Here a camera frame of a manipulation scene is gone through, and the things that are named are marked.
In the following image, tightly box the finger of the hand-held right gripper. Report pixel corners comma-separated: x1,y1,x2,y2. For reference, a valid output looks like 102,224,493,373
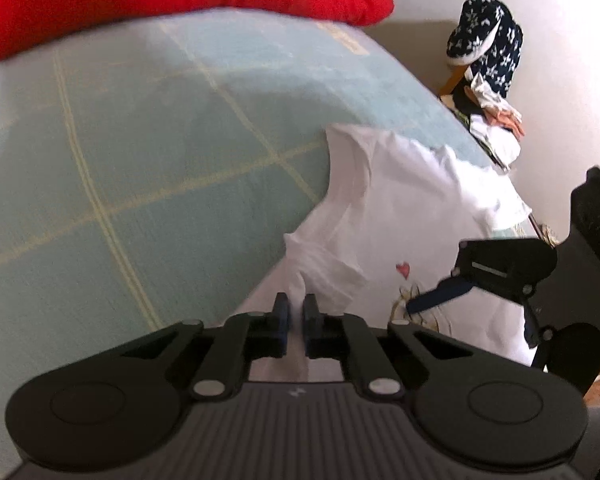
524,305,556,368
405,237,558,316

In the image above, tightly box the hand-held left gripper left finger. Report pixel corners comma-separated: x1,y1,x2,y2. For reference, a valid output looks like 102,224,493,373
125,292,292,400

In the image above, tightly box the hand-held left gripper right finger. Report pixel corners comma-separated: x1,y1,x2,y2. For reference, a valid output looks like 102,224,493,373
302,293,473,401

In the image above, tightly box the dark box of clutter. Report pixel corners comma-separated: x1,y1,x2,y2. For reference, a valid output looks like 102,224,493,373
530,215,561,248

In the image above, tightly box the wooden chair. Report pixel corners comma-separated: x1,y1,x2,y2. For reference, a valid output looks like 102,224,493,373
437,62,473,106

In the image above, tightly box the white t-shirt heart print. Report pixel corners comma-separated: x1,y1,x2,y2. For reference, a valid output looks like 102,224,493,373
232,122,553,383

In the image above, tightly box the navy star print garment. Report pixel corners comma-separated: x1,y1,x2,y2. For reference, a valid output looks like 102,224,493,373
446,0,524,98

